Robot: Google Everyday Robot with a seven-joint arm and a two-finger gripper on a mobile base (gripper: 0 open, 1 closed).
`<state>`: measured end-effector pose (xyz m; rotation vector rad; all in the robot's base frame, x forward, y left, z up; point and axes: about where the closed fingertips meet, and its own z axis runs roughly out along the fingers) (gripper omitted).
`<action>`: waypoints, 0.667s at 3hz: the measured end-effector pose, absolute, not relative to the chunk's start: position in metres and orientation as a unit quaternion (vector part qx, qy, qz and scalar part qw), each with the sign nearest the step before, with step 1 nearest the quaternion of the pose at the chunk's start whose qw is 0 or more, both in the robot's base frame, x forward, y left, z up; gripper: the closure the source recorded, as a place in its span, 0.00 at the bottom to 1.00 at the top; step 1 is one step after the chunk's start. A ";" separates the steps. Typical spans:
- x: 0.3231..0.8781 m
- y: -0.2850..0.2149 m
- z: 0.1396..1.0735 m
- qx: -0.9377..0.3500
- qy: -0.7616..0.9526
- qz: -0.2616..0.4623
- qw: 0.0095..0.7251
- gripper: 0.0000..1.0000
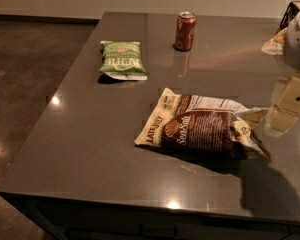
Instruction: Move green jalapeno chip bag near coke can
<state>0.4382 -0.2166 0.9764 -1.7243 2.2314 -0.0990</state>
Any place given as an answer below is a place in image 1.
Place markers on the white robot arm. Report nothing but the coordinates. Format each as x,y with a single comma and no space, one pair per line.
285,47

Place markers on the brown sea salt chip bag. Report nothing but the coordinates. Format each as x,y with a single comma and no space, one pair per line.
204,125

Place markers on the black wire basket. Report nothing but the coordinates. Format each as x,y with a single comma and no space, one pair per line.
292,10

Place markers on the red coke can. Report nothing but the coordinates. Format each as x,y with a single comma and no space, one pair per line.
186,23

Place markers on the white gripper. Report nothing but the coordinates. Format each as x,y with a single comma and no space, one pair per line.
298,42

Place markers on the green jalapeno chip bag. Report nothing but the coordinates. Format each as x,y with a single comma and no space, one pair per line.
122,61

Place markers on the yellow snack bag in background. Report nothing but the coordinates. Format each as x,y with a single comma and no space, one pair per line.
275,45

